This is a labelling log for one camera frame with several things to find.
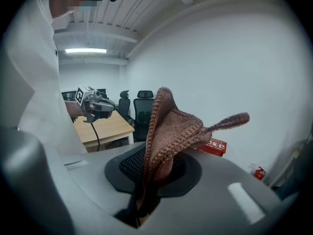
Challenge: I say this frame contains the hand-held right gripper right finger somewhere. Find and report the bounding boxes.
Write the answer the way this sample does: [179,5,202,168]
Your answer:
[141,148,283,235]

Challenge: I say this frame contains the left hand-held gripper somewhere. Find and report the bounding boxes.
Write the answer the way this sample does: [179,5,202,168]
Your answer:
[74,84,115,124]

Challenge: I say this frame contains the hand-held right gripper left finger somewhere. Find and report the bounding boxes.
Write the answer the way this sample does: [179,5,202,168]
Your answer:
[47,141,149,235]

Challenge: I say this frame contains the red box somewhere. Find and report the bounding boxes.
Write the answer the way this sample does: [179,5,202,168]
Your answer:
[195,138,227,158]

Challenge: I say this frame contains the brown knitted cloth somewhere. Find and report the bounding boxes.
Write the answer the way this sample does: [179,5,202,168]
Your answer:
[133,86,250,216]

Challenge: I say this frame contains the person's left forearm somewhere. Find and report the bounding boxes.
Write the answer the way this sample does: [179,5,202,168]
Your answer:
[65,100,85,117]

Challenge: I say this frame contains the red fire extinguisher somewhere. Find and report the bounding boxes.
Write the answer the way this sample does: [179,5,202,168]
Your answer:
[253,165,267,181]

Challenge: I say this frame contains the white-legged wooden desk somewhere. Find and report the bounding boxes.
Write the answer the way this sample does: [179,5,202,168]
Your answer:
[72,111,136,153]

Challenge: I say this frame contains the black office chair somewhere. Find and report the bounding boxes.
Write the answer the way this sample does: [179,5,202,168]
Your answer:
[133,90,156,143]
[118,90,135,126]

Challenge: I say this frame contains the dark shelf unit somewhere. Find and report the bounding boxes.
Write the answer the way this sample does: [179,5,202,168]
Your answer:
[61,89,79,101]

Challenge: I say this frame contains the ceiling light panel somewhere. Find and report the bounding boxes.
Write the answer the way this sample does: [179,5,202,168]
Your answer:
[65,47,108,54]

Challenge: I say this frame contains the person's white shirt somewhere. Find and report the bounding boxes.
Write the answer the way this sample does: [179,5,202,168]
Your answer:
[4,0,88,156]

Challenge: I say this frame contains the blue face mask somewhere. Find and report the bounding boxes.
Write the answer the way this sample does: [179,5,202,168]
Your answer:
[79,0,98,8]

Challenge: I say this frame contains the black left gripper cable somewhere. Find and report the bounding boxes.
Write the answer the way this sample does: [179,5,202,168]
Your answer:
[90,121,101,153]

